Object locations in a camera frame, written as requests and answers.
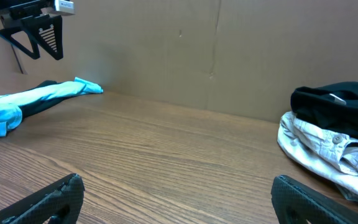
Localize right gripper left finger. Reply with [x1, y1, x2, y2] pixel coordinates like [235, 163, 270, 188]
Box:
[0, 174, 85, 224]

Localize black t-shirt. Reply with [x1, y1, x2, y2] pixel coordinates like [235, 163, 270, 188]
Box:
[290, 82, 358, 139]

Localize black garment under pile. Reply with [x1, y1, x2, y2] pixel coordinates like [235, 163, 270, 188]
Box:
[14, 80, 86, 118]

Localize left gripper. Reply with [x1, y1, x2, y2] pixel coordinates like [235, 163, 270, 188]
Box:
[0, 0, 63, 60]

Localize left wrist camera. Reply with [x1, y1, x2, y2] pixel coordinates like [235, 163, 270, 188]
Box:
[47, 0, 75, 16]

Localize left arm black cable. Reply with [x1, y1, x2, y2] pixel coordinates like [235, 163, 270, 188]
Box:
[9, 43, 25, 75]

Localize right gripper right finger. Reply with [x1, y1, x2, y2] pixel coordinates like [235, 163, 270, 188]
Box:
[271, 175, 358, 224]

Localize folded beige trousers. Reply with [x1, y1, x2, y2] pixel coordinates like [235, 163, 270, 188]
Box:
[277, 111, 358, 200]

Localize light blue shirt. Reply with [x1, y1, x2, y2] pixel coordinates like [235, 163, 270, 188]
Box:
[0, 77, 104, 137]

